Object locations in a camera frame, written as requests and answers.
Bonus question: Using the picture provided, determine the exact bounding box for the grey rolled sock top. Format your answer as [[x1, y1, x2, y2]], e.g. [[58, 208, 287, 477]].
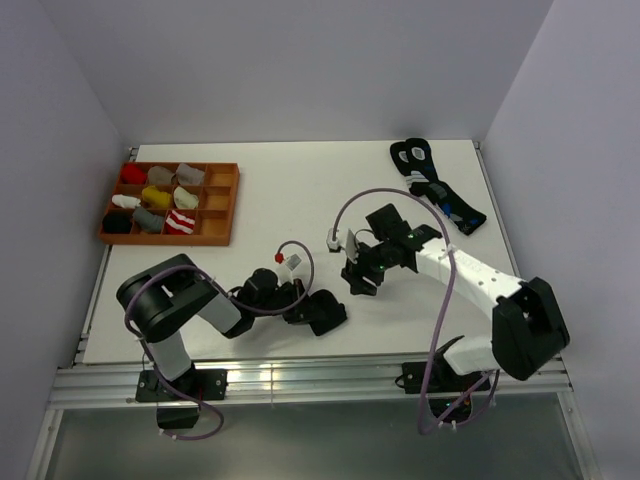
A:
[[175, 163, 205, 185]]

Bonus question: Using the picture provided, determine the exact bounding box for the aluminium rail frame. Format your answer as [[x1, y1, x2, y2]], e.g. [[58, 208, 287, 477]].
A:
[[29, 140, 601, 479]]

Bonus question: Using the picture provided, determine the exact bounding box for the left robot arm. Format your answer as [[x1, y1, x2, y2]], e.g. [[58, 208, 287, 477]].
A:
[[116, 254, 323, 399]]

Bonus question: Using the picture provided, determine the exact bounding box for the red white striped sock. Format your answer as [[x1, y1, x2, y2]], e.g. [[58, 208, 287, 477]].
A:
[[164, 209, 196, 235]]

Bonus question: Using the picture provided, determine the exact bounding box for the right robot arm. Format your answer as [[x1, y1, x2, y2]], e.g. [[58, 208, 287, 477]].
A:
[[326, 204, 570, 390]]

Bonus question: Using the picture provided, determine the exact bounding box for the dark grey rolled sock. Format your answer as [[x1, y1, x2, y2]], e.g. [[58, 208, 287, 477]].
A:
[[132, 207, 164, 234]]

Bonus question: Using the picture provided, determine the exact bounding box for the red rolled sock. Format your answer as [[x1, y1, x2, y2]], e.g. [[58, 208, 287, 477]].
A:
[[120, 164, 147, 185]]

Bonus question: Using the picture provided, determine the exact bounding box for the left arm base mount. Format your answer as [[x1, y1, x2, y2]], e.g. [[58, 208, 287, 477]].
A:
[[135, 367, 227, 431]]

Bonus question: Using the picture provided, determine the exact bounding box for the black patterned sock pair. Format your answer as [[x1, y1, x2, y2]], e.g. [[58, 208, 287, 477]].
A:
[[389, 138, 487, 236]]

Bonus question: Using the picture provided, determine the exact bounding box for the black rolled sock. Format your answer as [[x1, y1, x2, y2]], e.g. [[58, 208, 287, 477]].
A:
[[102, 212, 132, 234]]

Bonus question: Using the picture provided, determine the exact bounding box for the cream rolled sock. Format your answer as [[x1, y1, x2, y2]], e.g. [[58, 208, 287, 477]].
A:
[[173, 187, 199, 210]]

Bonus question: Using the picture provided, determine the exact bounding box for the taupe rolled sock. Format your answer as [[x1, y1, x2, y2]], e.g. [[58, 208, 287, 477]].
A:
[[147, 165, 176, 185]]

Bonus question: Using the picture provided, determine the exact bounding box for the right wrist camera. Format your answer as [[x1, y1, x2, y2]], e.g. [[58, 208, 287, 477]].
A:
[[326, 228, 358, 263]]

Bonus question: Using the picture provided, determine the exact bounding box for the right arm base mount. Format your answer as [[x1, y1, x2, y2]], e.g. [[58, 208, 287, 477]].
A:
[[394, 357, 491, 426]]

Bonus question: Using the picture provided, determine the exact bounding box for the white rolled sock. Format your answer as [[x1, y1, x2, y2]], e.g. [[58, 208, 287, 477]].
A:
[[111, 194, 142, 209]]

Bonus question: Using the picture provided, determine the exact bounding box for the yellow rolled sock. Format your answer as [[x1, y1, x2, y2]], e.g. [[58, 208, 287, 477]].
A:
[[141, 185, 172, 209]]

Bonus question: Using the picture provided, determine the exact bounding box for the orange compartment tray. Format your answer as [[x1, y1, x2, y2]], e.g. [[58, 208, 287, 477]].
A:
[[99, 161, 240, 246]]

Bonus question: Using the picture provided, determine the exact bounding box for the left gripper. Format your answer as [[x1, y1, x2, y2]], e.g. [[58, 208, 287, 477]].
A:
[[252, 279, 326, 324]]

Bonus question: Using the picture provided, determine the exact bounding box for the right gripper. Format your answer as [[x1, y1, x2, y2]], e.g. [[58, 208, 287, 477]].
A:
[[341, 238, 394, 297]]

